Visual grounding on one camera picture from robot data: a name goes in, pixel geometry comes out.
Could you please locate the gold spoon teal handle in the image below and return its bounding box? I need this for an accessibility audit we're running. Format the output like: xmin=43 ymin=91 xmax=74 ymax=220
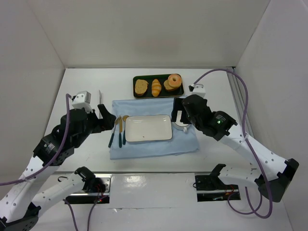
xmin=122 ymin=115 xmax=129 ymax=145

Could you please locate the orange sugared donut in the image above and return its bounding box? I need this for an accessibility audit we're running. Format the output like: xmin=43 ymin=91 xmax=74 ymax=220
xmin=168 ymin=74 xmax=182 ymax=88

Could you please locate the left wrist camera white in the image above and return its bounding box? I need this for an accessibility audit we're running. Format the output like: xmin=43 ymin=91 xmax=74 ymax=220
xmin=72 ymin=91 xmax=93 ymax=114

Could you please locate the aluminium rail right wall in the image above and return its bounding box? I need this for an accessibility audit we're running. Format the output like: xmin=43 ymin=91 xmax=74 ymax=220
xmin=227 ymin=67 xmax=254 ymax=137

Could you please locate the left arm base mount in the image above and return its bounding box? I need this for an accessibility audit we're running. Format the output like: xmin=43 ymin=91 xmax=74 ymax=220
xmin=66 ymin=173 xmax=111 ymax=205

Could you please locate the white cup with dark rim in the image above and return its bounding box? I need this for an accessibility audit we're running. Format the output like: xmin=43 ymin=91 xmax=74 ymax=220
xmin=171 ymin=111 xmax=190 ymax=134

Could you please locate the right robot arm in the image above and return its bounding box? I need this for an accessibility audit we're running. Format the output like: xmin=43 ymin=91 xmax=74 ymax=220
xmin=171 ymin=94 xmax=299 ymax=203

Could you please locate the purple cable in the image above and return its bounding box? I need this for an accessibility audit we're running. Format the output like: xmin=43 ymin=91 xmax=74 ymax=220
xmin=0 ymin=93 xmax=104 ymax=231
xmin=193 ymin=68 xmax=274 ymax=219

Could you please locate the gold fork teal handle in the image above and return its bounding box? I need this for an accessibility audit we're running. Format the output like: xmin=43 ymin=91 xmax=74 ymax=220
xmin=108 ymin=116 xmax=120 ymax=148

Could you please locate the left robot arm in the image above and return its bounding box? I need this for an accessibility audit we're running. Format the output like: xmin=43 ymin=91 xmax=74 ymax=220
xmin=0 ymin=104 xmax=116 ymax=231

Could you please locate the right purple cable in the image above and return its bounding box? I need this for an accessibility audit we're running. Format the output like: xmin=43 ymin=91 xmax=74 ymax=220
xmin=193 ymin=68 xmax=274 ymax=219

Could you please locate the dark green serving tray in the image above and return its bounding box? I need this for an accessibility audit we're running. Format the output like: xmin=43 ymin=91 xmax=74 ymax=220
xmin=132 ymin=74 xmax=184 ymax=99

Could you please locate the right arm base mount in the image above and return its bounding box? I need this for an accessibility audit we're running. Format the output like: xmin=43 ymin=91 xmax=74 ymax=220
xmin=192 ymin=175 xmax=241 ymax=202

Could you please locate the striped croissant bread roll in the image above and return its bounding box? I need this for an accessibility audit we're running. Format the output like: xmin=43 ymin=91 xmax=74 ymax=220
xmin=152 ymin=79 xmax=162 ymax=97

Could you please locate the bread slice under donut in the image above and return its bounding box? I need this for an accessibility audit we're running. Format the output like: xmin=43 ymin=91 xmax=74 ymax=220
xmin=164 ymin=80 xmax=179 ymax=91

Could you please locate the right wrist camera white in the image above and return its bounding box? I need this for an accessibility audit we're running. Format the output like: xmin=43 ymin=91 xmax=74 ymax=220
xmin=189 ymin=84 xmax=206 ymax=99

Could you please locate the white rectangular plate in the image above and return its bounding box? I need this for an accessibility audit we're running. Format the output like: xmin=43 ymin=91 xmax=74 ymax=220
xmin=125 ymin=115 xmax=173 ymax=142

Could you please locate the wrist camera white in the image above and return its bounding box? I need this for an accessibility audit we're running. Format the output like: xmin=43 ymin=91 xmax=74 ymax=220
xmin=189 ymin=84 xmax=206 ymax=99
xmin=72 ymin=91 xmax=93 ymax=114

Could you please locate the gold knife teal handle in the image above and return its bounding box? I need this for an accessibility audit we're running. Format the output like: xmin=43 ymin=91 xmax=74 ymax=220
xmin=118 ymin=116 xmax=123 ymax=148

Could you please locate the bread slice on tray left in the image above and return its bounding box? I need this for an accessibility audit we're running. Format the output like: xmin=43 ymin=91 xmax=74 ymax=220
xmin=134 ymin=79 xmax=148 ymax=96

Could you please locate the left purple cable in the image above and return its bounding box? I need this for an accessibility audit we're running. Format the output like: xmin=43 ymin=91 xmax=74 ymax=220
xmin=0 ymin=93 xmax=104 ymax=231

